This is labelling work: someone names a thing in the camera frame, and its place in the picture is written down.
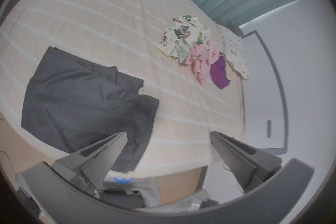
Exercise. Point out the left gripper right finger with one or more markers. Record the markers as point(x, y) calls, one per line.
point(241, 162)

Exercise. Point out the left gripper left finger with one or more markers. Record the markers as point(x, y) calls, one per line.
point(102, 162)

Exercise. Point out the black T-shirt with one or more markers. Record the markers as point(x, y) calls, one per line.
point(78, 107)

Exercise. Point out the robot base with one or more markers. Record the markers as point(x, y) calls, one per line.
point(126, 183)

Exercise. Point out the bed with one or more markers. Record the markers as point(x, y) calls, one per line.
point(105, 20)

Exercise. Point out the purple garment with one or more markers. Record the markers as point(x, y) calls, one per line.
point(219, 73)

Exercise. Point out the pink garment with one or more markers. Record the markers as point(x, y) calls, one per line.
point(199, 65)

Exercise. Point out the white printed pillow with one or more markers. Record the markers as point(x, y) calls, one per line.
point(235, 52)

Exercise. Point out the grey bedside table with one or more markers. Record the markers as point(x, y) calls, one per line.
point(234, 28)

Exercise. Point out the white printed pyjama top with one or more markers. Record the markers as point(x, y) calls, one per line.
point(178, 34)

